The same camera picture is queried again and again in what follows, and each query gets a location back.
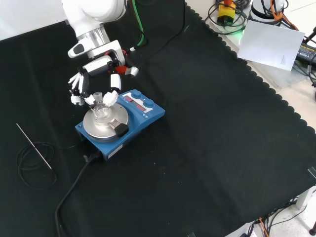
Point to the thin metal probe rod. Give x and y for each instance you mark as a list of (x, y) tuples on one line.
[(34, 146)]

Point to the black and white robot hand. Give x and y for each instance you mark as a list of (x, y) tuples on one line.
[(97, 65)]

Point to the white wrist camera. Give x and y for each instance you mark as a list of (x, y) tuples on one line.
[(77, 49)]

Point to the black bench cloth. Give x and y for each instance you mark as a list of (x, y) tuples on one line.
[(197, 138)]

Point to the pale board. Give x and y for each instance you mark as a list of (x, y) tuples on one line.
[(269, 44)]

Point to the black power adapter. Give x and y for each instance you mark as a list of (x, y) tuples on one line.
[(306, 51)]

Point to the clear round-bottom glass flask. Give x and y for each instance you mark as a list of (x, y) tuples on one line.
[(101, 112)]

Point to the blue-base heater with steel plate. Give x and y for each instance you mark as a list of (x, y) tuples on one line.
[(138, 121)]

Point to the yellow stop button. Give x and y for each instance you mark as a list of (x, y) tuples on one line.
[(226, 12)]

